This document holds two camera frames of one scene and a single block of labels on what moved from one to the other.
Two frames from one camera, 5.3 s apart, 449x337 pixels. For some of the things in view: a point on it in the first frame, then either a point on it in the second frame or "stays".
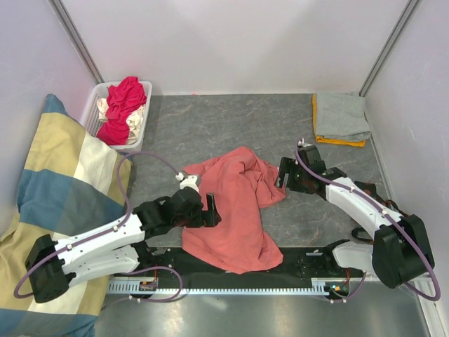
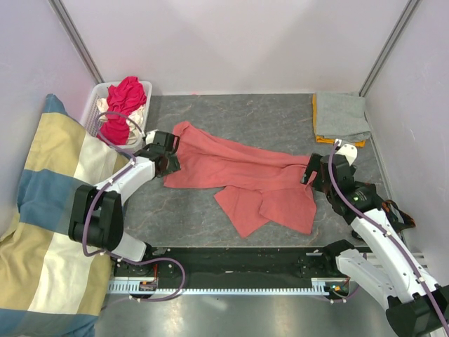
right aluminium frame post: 387,47 stays
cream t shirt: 134,120 stays
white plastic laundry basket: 92,123 stays
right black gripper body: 296,180 → 314,164
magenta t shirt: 123,97 stays
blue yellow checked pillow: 70,186 stays
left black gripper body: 198,217 → 172,164
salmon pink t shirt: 242,183 → 273,188
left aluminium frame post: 76,38 stays
